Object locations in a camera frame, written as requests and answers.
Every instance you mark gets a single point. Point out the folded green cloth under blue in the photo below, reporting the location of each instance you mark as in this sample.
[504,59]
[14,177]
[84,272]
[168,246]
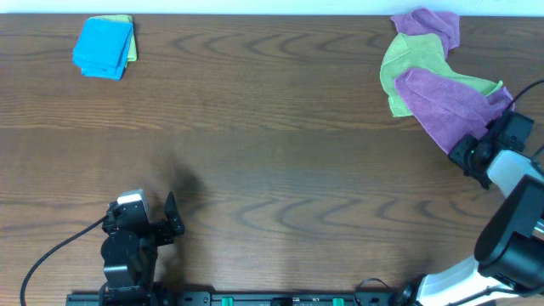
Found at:
[132,54]

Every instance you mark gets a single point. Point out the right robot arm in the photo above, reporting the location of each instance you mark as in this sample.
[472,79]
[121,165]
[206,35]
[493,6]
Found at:
[507,260]

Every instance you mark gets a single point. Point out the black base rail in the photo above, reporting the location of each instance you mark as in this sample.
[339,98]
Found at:
[368,298]

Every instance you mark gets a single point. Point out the green microfiber cloth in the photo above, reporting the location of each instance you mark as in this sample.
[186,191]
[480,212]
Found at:
[425,52]

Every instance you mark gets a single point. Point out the purple microfiber cloth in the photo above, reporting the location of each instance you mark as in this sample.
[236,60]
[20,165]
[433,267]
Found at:
[448,110]

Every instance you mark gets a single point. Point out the crumpled purple cloth at back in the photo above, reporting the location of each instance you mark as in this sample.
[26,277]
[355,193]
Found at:
[421,21]

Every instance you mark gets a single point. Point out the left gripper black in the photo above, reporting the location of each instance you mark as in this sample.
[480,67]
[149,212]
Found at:
[157,229]

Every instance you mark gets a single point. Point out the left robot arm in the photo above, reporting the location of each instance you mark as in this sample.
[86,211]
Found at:
[131,250]

